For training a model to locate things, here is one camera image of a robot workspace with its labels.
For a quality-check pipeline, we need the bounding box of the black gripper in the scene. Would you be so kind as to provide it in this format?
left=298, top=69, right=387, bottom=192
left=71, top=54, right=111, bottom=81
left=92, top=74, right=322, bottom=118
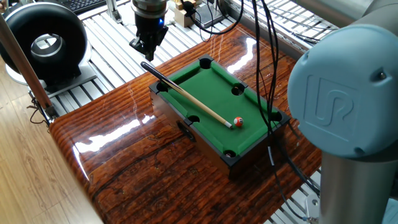
left=129, top=14, right=169, bottom=62

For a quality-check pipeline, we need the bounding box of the wooden pool cue black handle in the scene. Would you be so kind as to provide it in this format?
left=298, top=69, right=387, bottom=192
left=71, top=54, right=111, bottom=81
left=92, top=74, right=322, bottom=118
left=140, top=60, right=234, bottom=129

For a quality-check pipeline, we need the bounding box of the mini green felt pool table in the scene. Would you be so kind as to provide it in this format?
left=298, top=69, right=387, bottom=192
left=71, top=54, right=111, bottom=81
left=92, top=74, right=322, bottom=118
left=148, top=53, right=292, bottom=180

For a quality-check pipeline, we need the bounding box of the white plastic sheet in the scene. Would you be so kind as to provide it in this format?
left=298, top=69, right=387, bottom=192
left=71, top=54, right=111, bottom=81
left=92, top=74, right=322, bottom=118
left=117, top=0, right=137, bottom=27

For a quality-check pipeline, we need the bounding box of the light wooden block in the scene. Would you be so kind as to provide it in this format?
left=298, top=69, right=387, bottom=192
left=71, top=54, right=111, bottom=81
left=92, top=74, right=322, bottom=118
left=172, top=0, right=200, bottom=28

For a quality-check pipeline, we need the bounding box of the dark flat device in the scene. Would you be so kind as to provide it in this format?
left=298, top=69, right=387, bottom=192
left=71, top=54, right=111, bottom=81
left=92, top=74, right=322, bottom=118
left=194, top=4, right=225, bottom=29

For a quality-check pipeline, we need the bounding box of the black keyboard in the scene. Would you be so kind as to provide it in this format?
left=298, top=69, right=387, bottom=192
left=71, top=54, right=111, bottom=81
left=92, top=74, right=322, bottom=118
left=58, top=0, right=107, bottom=16

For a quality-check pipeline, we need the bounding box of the glossy wooden board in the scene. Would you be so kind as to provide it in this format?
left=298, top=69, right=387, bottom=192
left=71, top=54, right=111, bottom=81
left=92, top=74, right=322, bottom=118
left=49, top=22, right=323, bottom=224

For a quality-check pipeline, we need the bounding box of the silver robot mounting plate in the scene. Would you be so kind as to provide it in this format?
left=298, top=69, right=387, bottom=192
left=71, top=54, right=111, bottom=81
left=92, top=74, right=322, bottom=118
left=303, top=193, right=322, bottom=224

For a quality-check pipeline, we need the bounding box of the aluminium post with bracket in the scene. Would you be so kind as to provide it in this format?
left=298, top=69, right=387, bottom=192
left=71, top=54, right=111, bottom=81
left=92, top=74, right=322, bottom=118
left=104, top=0, right=124, bottom=25

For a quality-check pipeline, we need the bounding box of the black ring-shaped fan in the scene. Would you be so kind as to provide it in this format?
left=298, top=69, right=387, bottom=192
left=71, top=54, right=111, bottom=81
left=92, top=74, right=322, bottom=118
left=0, top=2, right=99, bottom=99

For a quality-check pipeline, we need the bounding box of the thin black wire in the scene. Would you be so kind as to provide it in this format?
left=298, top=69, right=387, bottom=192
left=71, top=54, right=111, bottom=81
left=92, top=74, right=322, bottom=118
left=26, top=96, right=49, bottom=126

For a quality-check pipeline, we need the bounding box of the grey aluminium rail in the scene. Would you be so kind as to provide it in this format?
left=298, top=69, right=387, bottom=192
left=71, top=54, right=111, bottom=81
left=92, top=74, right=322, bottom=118
left=228, top=2, right=312, bottom=62

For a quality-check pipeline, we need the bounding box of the black plug cable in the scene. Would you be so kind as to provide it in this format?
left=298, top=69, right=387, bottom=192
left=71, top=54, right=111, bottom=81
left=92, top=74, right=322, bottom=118
left=251, top=0, right=321, bottom=222

